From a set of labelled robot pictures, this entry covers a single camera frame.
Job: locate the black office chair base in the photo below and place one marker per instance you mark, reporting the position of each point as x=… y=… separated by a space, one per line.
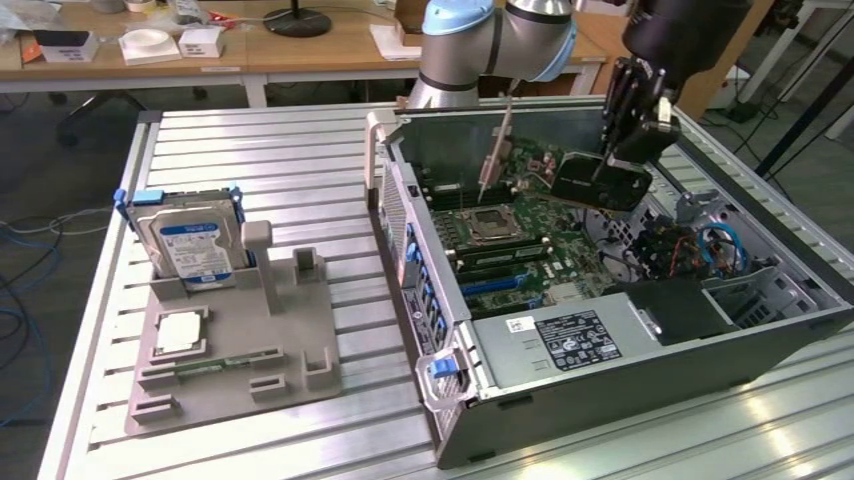
x=81 y=112

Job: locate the grey printed parts rack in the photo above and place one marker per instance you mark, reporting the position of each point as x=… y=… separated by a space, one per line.
x=234 y=397

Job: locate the white paper sheets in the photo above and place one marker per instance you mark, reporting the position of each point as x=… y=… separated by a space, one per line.
x=394 y=42

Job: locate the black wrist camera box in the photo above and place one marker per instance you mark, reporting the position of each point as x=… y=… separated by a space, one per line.
x=650 y=140

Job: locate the black Nvidia graphics card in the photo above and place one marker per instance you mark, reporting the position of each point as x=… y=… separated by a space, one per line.
x=601 y=182

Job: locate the black tripod leg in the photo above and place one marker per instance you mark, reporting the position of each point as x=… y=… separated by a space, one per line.
x=771 y=160

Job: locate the white table frame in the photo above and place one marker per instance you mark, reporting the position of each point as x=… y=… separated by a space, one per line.
x=769 y=60

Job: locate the grey cup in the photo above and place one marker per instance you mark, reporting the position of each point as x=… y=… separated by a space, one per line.
x=109 y=5

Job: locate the grey power supply unit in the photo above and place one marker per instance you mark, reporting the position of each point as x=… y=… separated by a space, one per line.
x=521 y=355

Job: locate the white tape roll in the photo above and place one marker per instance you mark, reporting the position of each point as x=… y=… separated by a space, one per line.
x=141 y=5

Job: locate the silver CPU chip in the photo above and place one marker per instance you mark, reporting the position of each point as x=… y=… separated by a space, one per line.
x=179 y=332

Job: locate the small white box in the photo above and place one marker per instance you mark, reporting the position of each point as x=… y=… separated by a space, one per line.
x=201 y=42

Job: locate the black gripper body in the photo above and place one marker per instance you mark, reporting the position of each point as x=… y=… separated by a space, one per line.
x=674 y=35

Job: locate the orange booklet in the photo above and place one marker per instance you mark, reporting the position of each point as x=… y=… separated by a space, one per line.
x=29 y=50

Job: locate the white round holder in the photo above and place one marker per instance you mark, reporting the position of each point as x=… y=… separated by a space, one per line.
x=150 y=50

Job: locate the black lamp base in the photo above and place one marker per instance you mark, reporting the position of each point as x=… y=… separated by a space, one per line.
x=297 y=25

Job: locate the green motherboard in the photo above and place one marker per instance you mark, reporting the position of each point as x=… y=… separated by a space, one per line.
x=534 y=235

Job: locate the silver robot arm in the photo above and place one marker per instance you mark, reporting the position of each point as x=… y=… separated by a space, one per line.
x=461 y=55

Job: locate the green RAM stick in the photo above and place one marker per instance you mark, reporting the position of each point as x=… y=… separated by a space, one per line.
x=201 y=370

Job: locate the open black PC case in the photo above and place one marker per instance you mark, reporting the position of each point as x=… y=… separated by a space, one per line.
x=601 y=415

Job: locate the hard disk with blue bracket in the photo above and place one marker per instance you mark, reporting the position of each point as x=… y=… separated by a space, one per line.
x=187 y=245

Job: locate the black installed RAM stick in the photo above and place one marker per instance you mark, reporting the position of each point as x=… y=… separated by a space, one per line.
x=501 y=255

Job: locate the white box with black top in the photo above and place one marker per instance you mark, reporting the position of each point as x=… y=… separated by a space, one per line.
x=67 y=52

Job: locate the silver disk bay cage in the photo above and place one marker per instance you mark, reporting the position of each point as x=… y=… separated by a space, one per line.
x=628 y=230

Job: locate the metal CPU socket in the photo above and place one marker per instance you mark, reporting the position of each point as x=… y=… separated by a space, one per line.
x=494 y=222

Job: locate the blue expansion slot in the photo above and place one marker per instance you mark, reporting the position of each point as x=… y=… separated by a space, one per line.
x=490 y=286

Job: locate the wooden desk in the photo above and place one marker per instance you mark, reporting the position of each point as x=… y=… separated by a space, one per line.
x=301 y=55

